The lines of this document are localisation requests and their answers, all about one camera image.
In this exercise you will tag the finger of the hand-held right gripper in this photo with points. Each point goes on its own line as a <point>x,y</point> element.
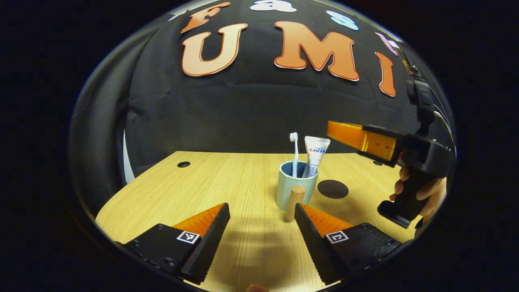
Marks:
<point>348,136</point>

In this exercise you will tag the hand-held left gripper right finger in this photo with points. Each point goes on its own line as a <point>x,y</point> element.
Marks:
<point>314,243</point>

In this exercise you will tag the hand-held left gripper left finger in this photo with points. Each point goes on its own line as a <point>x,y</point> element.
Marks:
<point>211,239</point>

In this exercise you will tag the white toothpaste tube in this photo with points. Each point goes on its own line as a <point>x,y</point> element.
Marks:
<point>316,152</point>

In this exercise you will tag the white toothbrush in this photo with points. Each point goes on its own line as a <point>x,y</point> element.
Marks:
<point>295,152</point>

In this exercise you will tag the wooden desktop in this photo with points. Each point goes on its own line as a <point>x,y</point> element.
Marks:
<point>243,182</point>

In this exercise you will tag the black backdrop cloth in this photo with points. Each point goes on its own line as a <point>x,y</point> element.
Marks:
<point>243,109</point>

